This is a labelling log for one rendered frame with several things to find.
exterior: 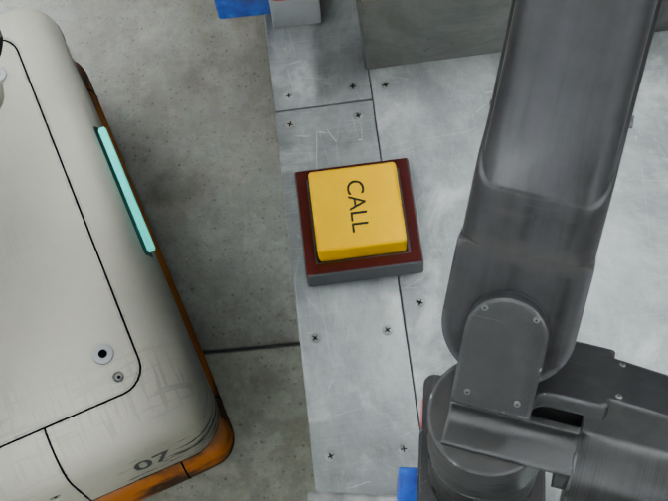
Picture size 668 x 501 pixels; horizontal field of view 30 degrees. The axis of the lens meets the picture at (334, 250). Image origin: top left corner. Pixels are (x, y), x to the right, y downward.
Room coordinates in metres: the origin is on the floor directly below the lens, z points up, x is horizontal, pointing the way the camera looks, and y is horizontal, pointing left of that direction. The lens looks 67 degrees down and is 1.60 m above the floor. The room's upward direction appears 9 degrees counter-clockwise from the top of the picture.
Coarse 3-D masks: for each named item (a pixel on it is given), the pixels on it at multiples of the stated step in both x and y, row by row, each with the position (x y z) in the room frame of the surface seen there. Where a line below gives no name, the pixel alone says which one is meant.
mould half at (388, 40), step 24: (360, 0) 0.48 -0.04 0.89; (384, 0) 0.48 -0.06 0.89; (408, 0) 0.48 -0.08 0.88; (432, 0) 0.47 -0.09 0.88; (456, 0) 0.47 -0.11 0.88; (480, 0) 0.47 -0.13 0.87; (504, 0) 0.47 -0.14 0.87; (360, 24) 0.50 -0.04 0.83; (384, 24) 0.48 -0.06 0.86; (408, 24) 0.48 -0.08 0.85; (432, 24) 0.47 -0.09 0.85; (456, 24) 0.47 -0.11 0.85; (480, 24) 0.47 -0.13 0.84; (504, 24) 0.47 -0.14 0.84; (384, 48) 0.48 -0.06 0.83; (408, 48) 0.48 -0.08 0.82; (432, 48) 0.47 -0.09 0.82; (456, 48) 0.47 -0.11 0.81; (480, 48) 0.47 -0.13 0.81
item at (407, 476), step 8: (400, 472) 0.17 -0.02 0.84; (408, 472) 0.17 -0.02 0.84; (416, 472) 0.17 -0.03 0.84; (400, 480) 0.16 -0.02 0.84; (408, 480) 0.16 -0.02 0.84; (416, 480) 0.16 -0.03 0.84; (400, 488) 0.16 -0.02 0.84; (408, 488) 0.16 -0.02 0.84; (416, 488) 0.16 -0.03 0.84; (312, 496) 0.16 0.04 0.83; (320, 496) 0.16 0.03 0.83; (328, 496) 0.16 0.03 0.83; (336, 496) 0.16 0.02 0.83; (344, 496) 0.16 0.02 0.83; (352, 496) 0.16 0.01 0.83; (360, 496) 0.16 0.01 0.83; (368, 496) 0.16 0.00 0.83; (376, 496) 0.16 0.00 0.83; (384, 496) 0.16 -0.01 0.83; (392, 496) 0.16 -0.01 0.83; (400, 496) 0.15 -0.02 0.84; (408, 496) 0.15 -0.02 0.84; (416, 496) 0.15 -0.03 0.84
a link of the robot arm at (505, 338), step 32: (480, 320) 0.17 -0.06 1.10; (512, 320) 0.16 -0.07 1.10; (544, 320) 0.16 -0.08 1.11; (480, 352) 0.16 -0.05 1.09; (512, 352) 0.15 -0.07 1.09; (544, 352) 0.15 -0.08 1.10; (576, 352) 0.17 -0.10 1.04; (608, 352) 0.16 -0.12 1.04; (480, 384) 0.15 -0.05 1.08; (512, 384) 0.14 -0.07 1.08; (544, 384) 0.15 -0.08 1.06; (576, 384) 0.15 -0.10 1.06; (608, 384) 0.14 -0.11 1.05; (640, 384) 0.14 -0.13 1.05; (512, 416) 0.13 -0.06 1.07; (608, 416) 0.13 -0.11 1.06; (640, 416) 0.13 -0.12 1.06; (576, 448) 0.12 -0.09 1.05; (608, 448) 0.12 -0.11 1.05; (640, 448) 0.12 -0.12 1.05; (576, 480) 0.11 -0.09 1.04; (608, 480) 0.11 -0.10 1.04; (640, 480) 0.10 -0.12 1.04
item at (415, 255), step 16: (400, 160) 0.39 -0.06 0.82; (304, 176) 0.39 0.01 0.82; (400, 176) 0.38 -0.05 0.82; (304, 192) 0.38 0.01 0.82; (304, 208) 0.36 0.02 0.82; (304, 224) 0.35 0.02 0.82; (416, 224) 0.34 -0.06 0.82; (304, 240) 0.34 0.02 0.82; (416, 240) 0.33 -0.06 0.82; (384, 256) 0.32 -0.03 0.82; (400, 256) 0.32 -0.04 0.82; (416, 256) 0.31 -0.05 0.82; (320, 272) 0.31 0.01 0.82
